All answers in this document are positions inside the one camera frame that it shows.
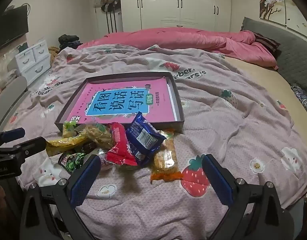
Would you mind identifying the blue snack packet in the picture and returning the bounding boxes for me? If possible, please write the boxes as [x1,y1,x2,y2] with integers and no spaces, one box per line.
[125,112,167,167]

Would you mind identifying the clear cracker packet green label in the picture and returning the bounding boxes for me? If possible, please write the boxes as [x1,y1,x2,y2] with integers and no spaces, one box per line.
[77,123,114,149]

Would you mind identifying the white chair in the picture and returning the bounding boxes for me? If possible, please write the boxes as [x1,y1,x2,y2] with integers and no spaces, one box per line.
[0,76,28,130]

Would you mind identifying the hanging bags and hats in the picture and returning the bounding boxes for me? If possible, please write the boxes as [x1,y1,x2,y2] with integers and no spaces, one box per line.
[94,0,121,33]

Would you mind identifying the dark clothes pile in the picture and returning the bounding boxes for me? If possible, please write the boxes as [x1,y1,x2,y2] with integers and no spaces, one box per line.
[58,34,81,50]

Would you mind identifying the strawberry printed blanket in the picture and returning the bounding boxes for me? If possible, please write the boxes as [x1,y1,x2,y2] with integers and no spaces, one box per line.
[0,44,307,240]

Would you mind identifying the green pea packet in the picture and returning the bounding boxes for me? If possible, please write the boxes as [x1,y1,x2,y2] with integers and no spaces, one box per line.
[58,151,88,174]

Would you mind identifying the light green snack packet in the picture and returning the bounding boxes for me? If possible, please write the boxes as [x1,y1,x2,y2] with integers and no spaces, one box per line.
[62,121,78,138]

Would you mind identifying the pink book with blue label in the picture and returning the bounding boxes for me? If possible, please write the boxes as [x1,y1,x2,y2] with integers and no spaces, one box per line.
[66,79,177,125]

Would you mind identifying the tree wall painting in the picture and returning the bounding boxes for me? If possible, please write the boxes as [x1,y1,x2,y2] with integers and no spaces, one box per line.
[257,0,306,28]

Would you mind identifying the red snack packet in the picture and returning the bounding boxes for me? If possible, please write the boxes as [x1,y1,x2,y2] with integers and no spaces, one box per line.
[104,122,138,166]

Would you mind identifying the yellow plush toy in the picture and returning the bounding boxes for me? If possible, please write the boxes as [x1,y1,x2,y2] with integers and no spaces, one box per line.
[48,46,59,63]

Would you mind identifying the white wardrobe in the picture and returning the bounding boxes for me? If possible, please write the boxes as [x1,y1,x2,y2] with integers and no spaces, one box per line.
[119,0,232,33]

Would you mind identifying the grey padded headboard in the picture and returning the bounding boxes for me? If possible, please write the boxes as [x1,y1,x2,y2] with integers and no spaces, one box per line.
[240,17,307,95]

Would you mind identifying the blue white patterned cloth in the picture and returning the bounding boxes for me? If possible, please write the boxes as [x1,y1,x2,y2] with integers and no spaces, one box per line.
[291,83,307,119]

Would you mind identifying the dark striped pillow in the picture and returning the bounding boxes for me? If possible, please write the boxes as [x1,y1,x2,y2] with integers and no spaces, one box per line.
[252,31,281,53]

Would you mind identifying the pink tray with Chinese text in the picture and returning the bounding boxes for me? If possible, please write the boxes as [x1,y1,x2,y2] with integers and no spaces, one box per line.
[55,72,185,133]

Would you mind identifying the pink duvet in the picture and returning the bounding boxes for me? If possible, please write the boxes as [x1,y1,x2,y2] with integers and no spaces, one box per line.
[76,27,279,70]

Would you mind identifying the clear plastic snack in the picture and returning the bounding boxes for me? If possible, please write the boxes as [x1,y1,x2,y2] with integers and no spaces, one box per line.
[94,148,114,172]

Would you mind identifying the black television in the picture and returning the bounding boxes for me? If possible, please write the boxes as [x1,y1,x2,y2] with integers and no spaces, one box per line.
[0,5,29,53]

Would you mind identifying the long yellow candy packet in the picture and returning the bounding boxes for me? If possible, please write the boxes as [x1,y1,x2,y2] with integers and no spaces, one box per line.
[46,134,89,157]

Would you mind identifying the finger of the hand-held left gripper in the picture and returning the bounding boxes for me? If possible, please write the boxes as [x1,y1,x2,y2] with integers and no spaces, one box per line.
[0,127,26,145]
[0,137,47,159]

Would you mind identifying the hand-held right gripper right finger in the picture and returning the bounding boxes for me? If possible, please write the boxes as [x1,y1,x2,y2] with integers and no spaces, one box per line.
[202,154,297,240]

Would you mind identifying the white drawer chest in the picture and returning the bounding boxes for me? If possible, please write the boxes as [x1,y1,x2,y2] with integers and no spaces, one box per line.
[15,40,51,85]

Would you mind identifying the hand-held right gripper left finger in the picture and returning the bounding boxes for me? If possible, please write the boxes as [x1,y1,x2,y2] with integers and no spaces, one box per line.
[20,154,102,240]

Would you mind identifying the beige bed sheet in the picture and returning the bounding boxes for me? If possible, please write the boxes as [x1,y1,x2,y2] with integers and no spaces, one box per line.
[223,55,294,90]

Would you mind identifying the orange cracker packet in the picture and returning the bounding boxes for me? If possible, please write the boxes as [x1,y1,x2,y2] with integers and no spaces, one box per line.
[150,129,183,182]

